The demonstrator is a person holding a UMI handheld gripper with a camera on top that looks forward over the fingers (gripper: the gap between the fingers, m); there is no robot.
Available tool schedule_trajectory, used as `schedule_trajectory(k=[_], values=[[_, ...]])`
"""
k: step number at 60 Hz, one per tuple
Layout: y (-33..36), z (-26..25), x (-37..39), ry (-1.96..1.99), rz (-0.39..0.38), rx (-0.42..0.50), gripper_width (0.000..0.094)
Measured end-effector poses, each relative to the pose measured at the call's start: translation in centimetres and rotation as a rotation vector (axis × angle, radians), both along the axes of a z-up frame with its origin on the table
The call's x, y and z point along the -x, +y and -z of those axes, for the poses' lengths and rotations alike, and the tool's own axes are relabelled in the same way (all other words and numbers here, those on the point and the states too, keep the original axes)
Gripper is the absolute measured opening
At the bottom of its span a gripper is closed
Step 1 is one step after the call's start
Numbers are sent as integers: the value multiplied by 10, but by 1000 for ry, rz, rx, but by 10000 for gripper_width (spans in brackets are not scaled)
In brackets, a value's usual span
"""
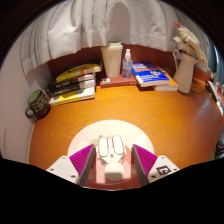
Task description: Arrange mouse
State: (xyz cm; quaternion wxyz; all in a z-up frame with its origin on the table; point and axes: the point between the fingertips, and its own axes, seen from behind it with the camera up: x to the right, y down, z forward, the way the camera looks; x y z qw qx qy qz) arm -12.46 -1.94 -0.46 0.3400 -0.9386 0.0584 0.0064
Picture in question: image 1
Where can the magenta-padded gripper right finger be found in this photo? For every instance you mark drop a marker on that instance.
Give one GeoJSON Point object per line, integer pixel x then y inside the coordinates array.
{"type": "Point", "coordinates": [163, 168]}

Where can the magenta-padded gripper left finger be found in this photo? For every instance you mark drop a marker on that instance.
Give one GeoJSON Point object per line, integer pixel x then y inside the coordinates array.
{"type": "Point", "coordinates": [65, 167]}

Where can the white computer mouse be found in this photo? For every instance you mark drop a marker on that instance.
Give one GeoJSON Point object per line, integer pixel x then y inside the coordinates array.
{"type": "Point", "coordinates": [111, 150]}

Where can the pink cartoon mouse pad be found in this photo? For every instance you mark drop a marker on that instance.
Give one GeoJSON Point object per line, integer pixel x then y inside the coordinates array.
{"type": "Point", "coordinates": [133, 133]}

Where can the dark green mug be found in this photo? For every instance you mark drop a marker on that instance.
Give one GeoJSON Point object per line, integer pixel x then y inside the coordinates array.
{"type": "Point", "coordinates": [39, 105]}

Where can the blue book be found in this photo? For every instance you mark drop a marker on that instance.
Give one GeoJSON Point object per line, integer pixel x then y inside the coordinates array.
{"type": "Point", "coordinates": [150, 75]}

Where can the white ceramic vase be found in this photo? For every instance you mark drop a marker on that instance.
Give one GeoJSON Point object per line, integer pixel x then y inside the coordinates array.
{"type": "Point", "coordinates": [185, 75]}

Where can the reddish brown book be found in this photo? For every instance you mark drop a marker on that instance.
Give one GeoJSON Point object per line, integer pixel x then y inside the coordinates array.
{"type": "Point", "coordinates": [116, 81]}

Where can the clear spray bottle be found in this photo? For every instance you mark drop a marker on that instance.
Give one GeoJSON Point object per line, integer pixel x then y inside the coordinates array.
{"type": "Point", "coordinates": [127, 68]}

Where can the white lidded tumbler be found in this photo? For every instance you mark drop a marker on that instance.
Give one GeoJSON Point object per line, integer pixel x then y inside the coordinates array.
{"type": "Point", "coordinates": [112, 60]}

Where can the white artificial flower bouquet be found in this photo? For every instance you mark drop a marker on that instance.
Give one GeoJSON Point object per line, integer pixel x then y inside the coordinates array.
{"type": "Point", "coordinates": [188, 40]}

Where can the white curtain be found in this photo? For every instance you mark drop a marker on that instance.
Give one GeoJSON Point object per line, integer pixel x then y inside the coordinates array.
{"type": "Point", "coordinates": [83, 23]}

